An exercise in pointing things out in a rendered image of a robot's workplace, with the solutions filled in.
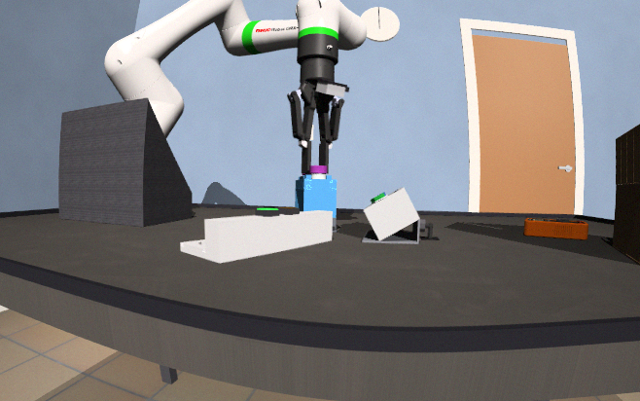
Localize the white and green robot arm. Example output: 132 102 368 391
104 0 367 138

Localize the dark grey table edge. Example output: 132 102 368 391
0 210 640 352

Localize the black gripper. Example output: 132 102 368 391
287 58 344 174

